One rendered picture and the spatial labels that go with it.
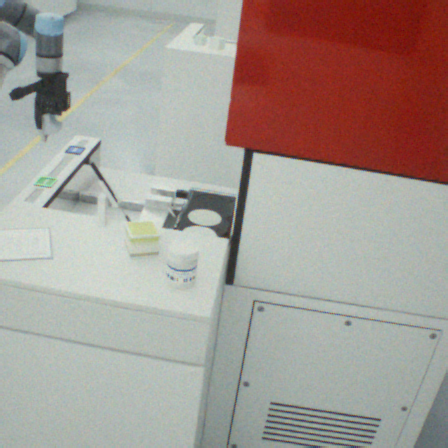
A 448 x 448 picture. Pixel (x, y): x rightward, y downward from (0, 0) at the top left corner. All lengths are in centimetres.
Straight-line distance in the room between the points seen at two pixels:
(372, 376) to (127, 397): 75
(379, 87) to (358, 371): 86
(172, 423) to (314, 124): 82
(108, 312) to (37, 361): 27
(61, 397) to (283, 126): 88
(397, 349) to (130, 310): 83
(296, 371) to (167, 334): 60
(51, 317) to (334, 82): 85
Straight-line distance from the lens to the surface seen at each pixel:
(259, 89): 143
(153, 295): 135
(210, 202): 191
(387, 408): 197
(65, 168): 193
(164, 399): 150
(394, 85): 144
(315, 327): 174
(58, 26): 165
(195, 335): 134
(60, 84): 169
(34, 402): 164
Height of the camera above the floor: 177
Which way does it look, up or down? 29 degrees down
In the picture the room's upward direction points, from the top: 8 degrees clockwise
